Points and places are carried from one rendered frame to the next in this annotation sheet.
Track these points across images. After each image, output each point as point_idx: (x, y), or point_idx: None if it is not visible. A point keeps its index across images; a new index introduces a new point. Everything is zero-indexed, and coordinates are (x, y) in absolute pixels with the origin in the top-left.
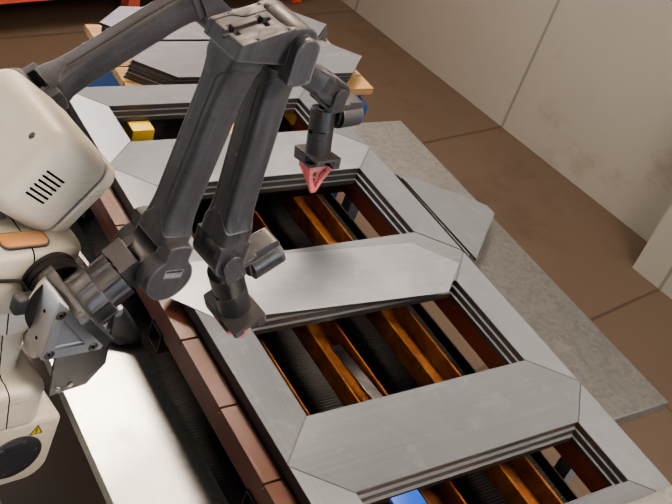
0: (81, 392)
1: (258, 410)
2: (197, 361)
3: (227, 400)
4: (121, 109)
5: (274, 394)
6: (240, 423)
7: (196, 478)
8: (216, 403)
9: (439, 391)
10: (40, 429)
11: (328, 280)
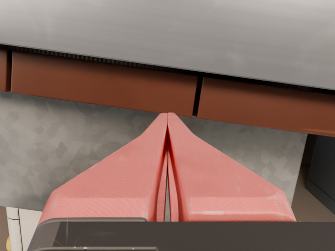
0: (27, 189)
1: (261, 72)
2: (71, 92)
3: (184, 93)
4: None
5: (240, 8)
6: (244, 102)
7: (210, 128)
8: (180, 115)
9: None
10: None
11: None
